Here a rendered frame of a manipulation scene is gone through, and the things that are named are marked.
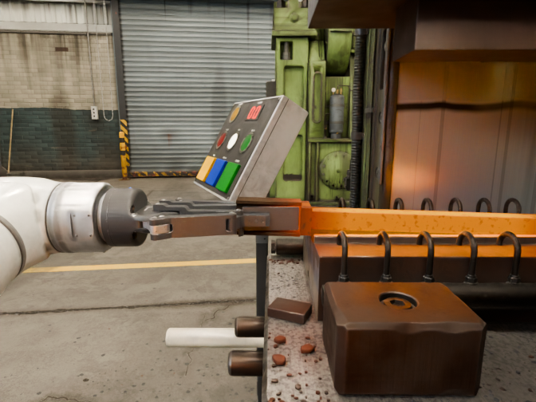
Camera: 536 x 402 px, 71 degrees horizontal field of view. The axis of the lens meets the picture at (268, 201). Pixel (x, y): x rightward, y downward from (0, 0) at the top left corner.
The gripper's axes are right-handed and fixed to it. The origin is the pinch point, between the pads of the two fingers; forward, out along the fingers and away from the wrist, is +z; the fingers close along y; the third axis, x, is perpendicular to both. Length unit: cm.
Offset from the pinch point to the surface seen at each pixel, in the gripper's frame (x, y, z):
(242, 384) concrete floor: -101, -101, -13
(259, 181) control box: -1.4, -39.9, -2.5
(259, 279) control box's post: -33, -56, -3
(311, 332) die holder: -10.4, 9.9, 4.3
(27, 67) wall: 132, -744, -490
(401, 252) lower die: -2.8, 6.3, 14.6
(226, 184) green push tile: -2.2, -41.1, -10.5
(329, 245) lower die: -2.7, 3.8, 6.9
